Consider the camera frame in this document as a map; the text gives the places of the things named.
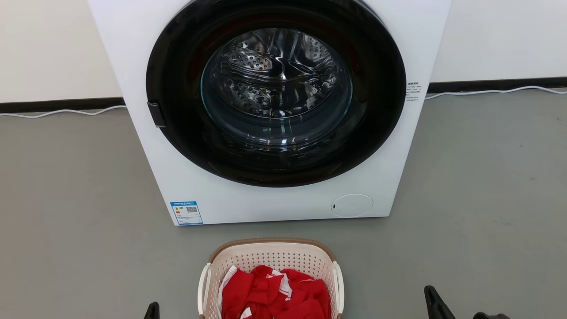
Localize cream laundry basket brown rim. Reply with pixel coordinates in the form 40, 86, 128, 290
198, 238, 345, 319

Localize blue energy label sticker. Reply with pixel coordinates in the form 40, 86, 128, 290
170, 202, 203, 226

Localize red garment white trim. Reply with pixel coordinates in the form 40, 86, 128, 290
218, 265, 332, 319

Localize round white filter cover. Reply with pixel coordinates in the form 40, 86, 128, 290
331, 194, 373, 218

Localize black round washer door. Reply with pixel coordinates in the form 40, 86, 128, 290
146, 0, 407, 188

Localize steel washer drum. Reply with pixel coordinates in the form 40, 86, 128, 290
202, 28, 353, 147

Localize white front-load washing machine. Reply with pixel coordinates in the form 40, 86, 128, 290
87, 0, 452, 226

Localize black door latch handle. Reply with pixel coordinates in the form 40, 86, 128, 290
148, 102, 167, 128

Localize white power cable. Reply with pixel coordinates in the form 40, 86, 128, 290
424, 86, 567, 100
0, 105, 128, 119

